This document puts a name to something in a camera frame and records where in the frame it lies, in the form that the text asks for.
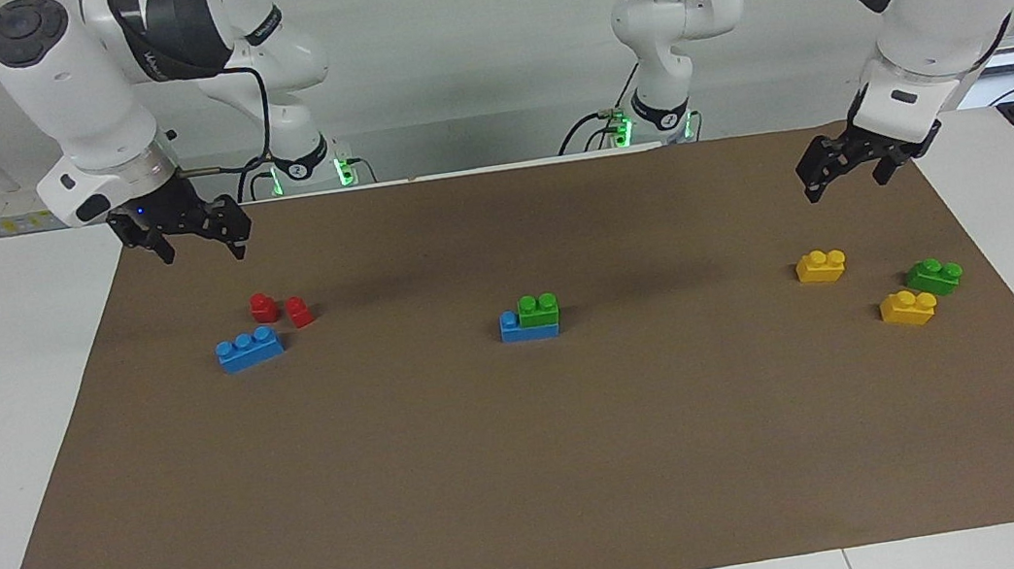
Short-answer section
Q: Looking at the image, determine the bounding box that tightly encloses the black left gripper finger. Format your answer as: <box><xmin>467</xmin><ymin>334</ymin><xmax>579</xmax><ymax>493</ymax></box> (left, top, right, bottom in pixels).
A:
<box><xmin>799</xmin><ymin>155</ymin><xmax>842</xmax><ymax>206</ymax></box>
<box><xmin>869</xmin><ymin>151</ymin><xmax>908</xmax><ymax>187</ymax></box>

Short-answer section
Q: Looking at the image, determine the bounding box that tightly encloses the thin black base cable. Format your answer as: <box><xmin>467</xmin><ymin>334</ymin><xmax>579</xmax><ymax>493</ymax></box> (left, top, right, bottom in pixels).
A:
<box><xmin>547</xmin><ymin>61</ymin><xmax>652</xmax><ymax>159</ymax></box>

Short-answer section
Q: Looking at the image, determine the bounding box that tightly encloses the brown paper table mat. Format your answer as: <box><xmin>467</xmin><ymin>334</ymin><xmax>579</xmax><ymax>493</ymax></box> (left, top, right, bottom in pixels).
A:
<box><xmin>0</xmin><ymin>97</ymin><xmax>1014</xmax><ymax>569</ymax></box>

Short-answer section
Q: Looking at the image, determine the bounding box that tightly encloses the red single-stud toy brick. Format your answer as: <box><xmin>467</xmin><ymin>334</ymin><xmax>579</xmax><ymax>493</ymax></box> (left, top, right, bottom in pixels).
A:
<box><xmin>284</xmin><ymin>293</ymin><xmax>318</xmax><ymax>331</ymax></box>
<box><xmin>248</xmin><ymin>289</ymin><xmax>282</xmax><ymax>326</ymax></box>

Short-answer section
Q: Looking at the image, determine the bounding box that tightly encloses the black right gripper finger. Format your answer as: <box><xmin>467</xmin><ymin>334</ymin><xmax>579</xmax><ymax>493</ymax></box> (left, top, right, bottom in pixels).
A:
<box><xmin>149</xmin><ymin>226</ymin><xmax>178</xmax><ymax>268</ymax></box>
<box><xmin>215</xmin><ymin>193</ymin><xmax>258</xmax><ymax>264</ymax></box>

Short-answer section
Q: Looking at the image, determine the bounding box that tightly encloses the white wall power strip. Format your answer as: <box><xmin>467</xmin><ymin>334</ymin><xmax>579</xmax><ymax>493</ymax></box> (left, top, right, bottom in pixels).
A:
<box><xmin>0</xmin><ymin>184</ymin><xmax>62</xmax><ymax>239</ymax></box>

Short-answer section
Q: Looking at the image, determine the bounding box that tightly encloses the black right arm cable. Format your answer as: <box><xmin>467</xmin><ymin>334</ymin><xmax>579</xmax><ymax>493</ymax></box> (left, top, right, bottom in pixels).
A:
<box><xmin>163</xmin><ymin>59</ymin><xmax>279</xmax><ymax>185</ymax></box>

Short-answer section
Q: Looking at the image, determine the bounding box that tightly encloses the green two-stud toy brick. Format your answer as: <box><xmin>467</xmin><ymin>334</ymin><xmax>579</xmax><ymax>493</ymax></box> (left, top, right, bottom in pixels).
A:
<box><xmin>902</xmin><ymin>253</ymin><xmax>967</xmax><ymax>302</ymax></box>
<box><xmin>516</xmin><ymin>290</ymin><xmax>562</xmax><ymax>331</ymax></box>

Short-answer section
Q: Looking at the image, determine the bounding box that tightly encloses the blue three-stud toy brick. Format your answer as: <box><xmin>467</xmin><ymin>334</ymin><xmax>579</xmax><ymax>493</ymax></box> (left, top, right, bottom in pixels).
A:
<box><xmin>213</xmin><ymin>323</ymin><xmax>288</xmax><ymax>377</ymax></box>
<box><xmin>497</xmin><ymin>303</ymin><xmax>563</xmax><ymax>346</ymax></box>

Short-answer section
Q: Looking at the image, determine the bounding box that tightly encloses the yellow two-stud toy brick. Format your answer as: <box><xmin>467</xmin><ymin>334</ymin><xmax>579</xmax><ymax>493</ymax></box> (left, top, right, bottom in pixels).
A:
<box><xmin>877</xmin><ymin>285</ymin><xmax>942</xmax><ymax>333</ymax></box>
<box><xmin>793</xmin><ymin>246</ymin><xmax>850</xmax><ymax>288</ymax></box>

